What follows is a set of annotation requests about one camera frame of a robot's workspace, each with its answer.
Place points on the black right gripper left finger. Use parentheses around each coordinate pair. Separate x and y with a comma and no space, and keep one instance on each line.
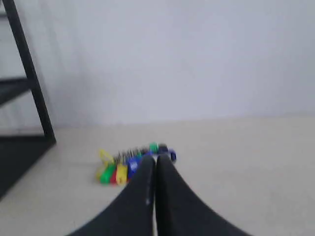
(131,212)

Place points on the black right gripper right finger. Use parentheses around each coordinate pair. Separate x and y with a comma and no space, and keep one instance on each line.
(180,212)

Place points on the key ring with colourful tags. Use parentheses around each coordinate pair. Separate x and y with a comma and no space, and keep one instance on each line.
(119,169)

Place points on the black two-tier shelf rack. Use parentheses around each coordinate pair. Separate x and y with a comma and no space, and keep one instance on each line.
(18,153)

